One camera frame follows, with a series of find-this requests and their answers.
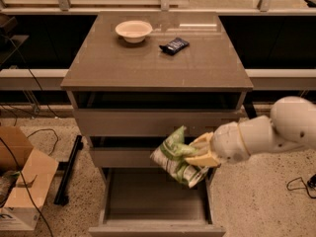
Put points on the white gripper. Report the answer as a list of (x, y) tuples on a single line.
[(227, 144)]

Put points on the green jalapeno chip bag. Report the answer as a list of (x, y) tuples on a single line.
[(171, 155)]

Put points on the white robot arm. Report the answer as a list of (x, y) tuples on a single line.
[(290, 127)]

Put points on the bottom grey open drawer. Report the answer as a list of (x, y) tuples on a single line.
[(147, 202)]

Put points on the middle grey drawer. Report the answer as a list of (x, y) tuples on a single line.
[(124, 151)]

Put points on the grey drawer cabinet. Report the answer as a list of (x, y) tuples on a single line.
[(108, 63)]

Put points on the top grey drawer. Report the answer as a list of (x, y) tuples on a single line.
[(127, 114)]

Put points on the dark blue snack packet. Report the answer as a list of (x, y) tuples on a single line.
[(174, 46)]

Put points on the white paper bowl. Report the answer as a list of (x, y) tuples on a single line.
[(133, 31)]

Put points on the black metal floor bar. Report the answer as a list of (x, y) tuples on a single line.
[(61, 197)]

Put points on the brown cardboard box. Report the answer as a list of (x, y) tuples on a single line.
[(34, 171)]

